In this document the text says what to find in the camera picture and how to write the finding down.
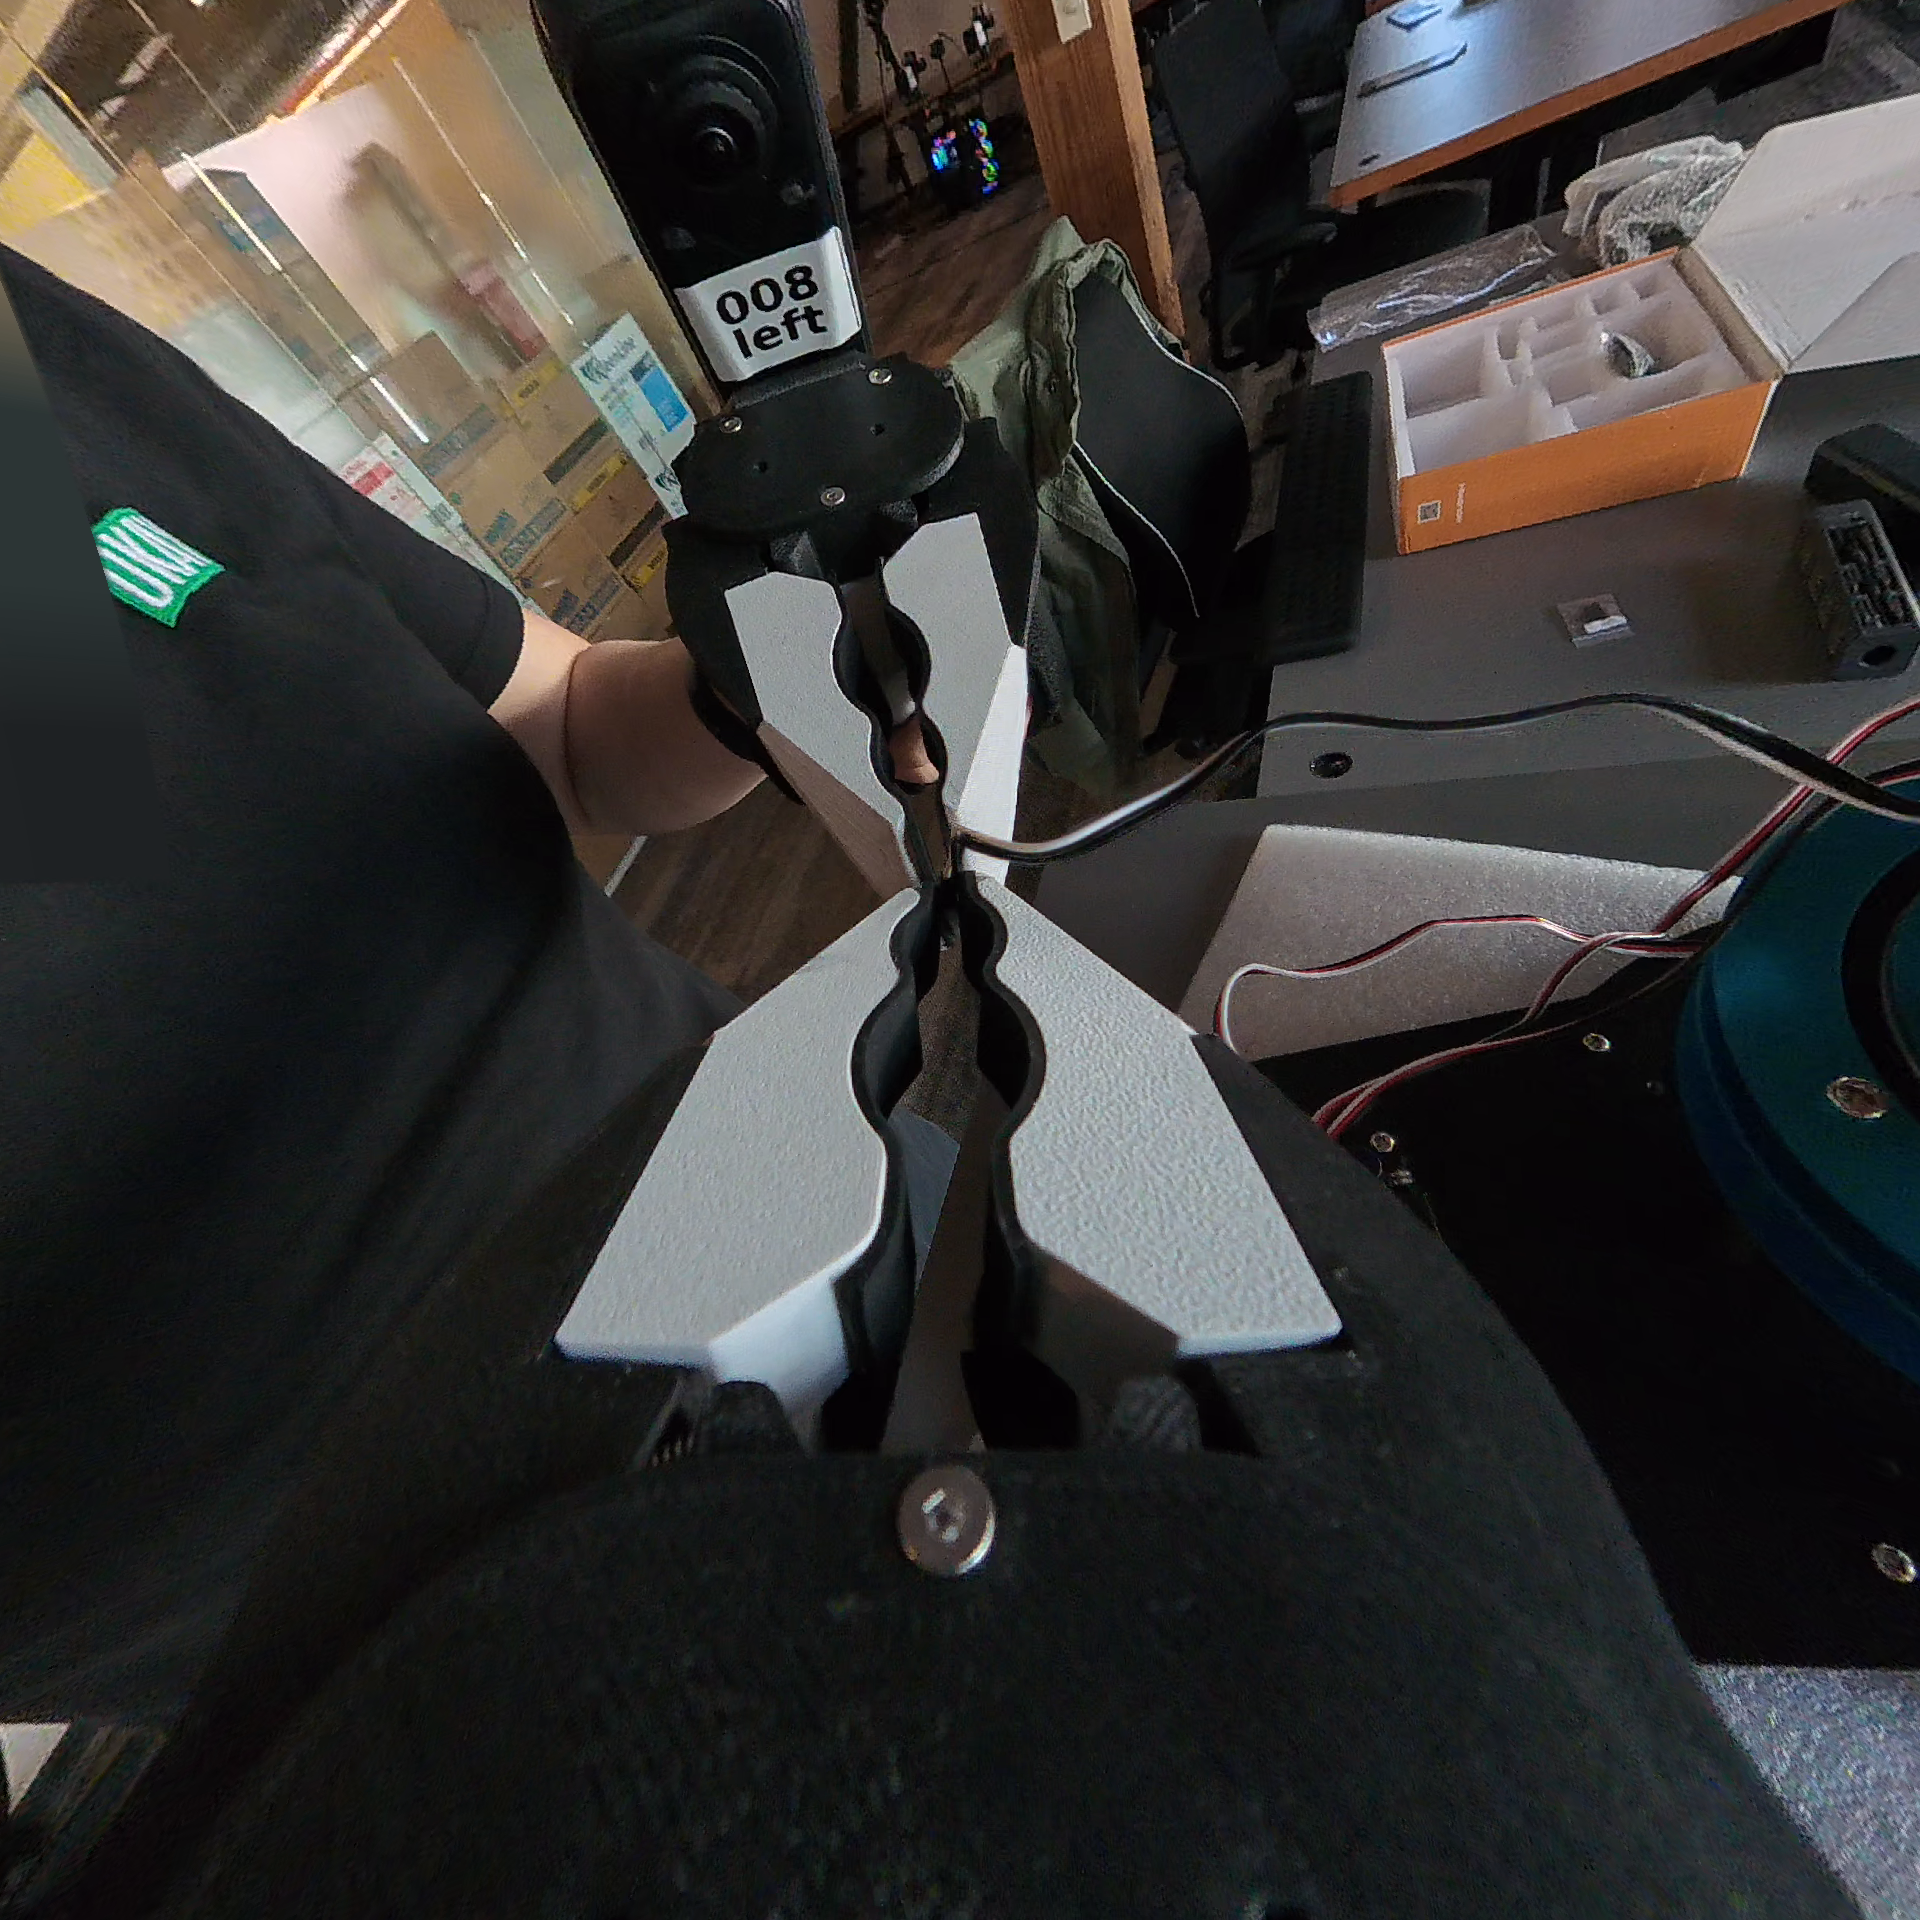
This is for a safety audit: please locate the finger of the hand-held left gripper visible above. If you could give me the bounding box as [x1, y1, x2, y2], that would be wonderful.
[723, 574, 942, 895]
[879, 515, 1033, 865]

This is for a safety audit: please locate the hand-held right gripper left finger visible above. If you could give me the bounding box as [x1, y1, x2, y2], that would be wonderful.
[551, 884, 923, 1455]

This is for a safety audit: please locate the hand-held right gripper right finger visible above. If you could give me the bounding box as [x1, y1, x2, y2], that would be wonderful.
[950, 879, 1343, 1420]

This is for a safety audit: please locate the black and white cable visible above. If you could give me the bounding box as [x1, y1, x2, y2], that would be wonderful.
[902, 691, 1920, 904]

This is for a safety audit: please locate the person's left forearm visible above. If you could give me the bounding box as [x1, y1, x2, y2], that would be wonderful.
[490, 633, 811, 841]

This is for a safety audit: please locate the grey desk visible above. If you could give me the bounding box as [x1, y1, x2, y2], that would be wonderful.
[1072, 271, 1920, 977]

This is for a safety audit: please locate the green jacket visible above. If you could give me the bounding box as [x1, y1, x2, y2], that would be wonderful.
[957, 218, 1191, 784]

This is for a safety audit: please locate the computer case with coloured lights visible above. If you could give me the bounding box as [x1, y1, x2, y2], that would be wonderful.
[930, 116, 1011, 215]

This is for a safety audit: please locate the black chair with backrest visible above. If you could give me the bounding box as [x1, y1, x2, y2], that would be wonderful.
[1048, 271, 1258, 752]

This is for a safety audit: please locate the stack of cardboard boxes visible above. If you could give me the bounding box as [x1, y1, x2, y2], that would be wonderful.
[193, 164, 711, 635]

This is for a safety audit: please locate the wooden pillar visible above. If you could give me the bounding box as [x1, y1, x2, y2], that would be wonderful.
[998, 0, 1191, 350]

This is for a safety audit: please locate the black keyboard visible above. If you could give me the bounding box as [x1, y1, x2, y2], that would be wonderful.
[1269, 370, 1376, 664]

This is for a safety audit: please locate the white foam sheet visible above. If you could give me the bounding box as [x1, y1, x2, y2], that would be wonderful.
[1177, 820, 1753, 1062]

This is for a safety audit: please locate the person in black shirt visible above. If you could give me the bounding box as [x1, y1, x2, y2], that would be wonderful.
[0, 248, 751, 1920]

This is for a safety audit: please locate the black office chair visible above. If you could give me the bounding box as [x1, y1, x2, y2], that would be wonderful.
[1151, 0, 1490, 374]

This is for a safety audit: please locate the plastic bag with black parts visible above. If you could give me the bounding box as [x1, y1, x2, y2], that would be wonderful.
[1306, 222, 1569, 352]

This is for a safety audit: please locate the orange box with foam insert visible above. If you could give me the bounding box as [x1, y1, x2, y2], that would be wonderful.
[1379, 90, 1920, 560]

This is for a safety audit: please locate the crumpled clear plastic bag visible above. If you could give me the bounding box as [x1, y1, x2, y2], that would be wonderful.
[1563, 136, 1751, 268]

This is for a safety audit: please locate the grey table with wooden edge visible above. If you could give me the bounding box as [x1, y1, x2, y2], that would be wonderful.
[1327, 0, 1857, 210]

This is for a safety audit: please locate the black connector module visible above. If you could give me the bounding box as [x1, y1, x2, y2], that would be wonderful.
[1797, 499, 1920, 686]

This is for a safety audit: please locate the black rectangular block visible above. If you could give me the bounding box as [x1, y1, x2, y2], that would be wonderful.
[1803, 423, 1920, 515]

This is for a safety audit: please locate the red white black servo wire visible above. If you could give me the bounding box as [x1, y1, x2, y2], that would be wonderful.
[1215, 698, 1920, 1052]
[1312, 922, 1741, 1146]

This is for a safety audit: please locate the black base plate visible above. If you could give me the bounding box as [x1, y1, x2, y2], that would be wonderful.
[1251, 900, 1920, 1671]

